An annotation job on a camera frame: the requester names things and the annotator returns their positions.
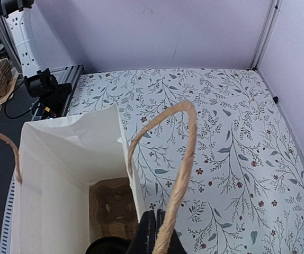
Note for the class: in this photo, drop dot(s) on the stack of brown cup carriers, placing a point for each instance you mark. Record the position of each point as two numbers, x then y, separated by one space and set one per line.
8 73

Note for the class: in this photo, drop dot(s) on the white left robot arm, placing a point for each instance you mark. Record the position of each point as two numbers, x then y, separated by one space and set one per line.
17 15

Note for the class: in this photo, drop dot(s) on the brown cardboard cup carrier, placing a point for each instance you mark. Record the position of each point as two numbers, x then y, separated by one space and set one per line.
112 210

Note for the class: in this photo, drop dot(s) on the floral patterned table mat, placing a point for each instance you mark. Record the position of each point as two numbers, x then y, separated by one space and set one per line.
246 193

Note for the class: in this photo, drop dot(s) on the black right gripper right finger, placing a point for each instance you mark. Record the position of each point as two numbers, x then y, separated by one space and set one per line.
175 246

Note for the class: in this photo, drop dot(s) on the cream paper bag with handles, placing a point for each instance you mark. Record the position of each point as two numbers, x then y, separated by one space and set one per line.
58 160

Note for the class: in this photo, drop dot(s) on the left aluminium frame post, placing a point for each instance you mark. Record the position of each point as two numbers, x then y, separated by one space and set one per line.
266 33

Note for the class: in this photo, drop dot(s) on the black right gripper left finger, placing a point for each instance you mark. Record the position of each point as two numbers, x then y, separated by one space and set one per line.
145 237

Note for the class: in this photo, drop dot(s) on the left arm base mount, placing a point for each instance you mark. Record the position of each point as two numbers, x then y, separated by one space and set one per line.
51 95

